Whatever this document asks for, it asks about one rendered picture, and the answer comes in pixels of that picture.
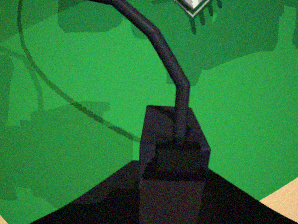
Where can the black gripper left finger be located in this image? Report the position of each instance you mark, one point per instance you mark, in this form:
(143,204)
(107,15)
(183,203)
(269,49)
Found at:
(113,201)

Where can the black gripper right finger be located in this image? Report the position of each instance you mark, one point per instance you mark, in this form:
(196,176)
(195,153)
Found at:
(225,203)

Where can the black cable with plug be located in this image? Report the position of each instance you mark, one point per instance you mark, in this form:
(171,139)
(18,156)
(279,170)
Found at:
(174,153)

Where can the green circuit board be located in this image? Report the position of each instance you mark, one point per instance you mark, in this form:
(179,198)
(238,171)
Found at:
(76,76)

